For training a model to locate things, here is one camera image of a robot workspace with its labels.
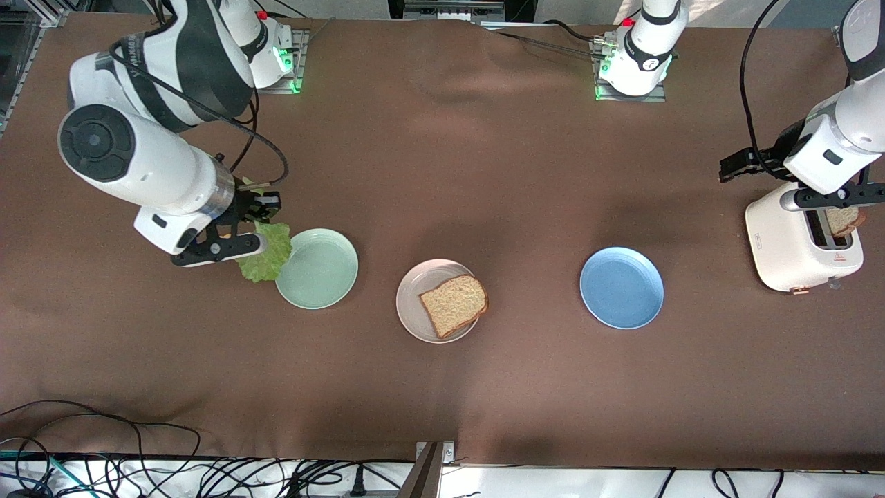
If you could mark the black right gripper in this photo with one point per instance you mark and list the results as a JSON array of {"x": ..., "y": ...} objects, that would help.
[{"x": 247, "y": 205}]

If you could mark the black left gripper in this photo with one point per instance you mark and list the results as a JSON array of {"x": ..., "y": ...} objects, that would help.
[{"x": 776, "y": 155}]

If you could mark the green lettuce leaf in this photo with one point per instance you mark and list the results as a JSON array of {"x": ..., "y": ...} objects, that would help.
[{"x": 266, "y": 256}]

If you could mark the brown bread slice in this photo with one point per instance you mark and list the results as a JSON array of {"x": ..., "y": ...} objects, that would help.
[
  {"x": 843, "y": 221},
  {"x": 453, "y": 304}
]

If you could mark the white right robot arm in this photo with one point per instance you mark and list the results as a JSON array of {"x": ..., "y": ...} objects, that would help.
[{"x": 138, "y": 159}]

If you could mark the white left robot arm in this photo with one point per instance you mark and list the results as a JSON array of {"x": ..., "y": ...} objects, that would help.
[{"x": 843, "y": 138}]

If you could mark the mint green plate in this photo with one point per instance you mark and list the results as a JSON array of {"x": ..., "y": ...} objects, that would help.
[{"x": 321, "y": 273}]

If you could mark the beige plate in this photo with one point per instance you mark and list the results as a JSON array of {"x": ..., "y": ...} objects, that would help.
[{"x": 411, "y": 297}]

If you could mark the blue plate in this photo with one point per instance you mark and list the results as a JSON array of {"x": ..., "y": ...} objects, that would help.
[{"x": 622, "y": 288}]

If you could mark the white toaster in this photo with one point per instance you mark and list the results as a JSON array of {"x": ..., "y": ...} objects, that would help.
[{"x": 781, "y": 249}]

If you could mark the short aluminium profile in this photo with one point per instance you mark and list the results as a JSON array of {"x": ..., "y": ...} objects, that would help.
[{"x": 839, "y": 34}]

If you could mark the brown table cloth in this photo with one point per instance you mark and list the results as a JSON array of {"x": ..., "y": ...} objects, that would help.
[{"x": 484, "y": 173}]

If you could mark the grey slotted metal unit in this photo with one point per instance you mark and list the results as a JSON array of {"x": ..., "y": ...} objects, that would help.
[{"x": 449, "y": 10}]

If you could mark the black equipment housing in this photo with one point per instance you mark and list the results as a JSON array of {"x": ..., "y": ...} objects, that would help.
[{"x": 518, "y": 8}]

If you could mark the black power plug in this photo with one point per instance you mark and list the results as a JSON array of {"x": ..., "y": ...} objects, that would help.
[{"x": 357, "y": 484}]

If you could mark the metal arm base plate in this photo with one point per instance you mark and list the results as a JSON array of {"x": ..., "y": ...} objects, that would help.
[
  {"x": 660, "y": 97},
  {"x": 299, "y": 62}
]

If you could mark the aluminium frame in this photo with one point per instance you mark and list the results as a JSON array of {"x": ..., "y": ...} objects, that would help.
[{"x": 52, "y": 15}]

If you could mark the aluminium profile with bracket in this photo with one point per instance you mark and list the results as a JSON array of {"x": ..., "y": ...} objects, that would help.
[{"x": 425, "y": 474}]

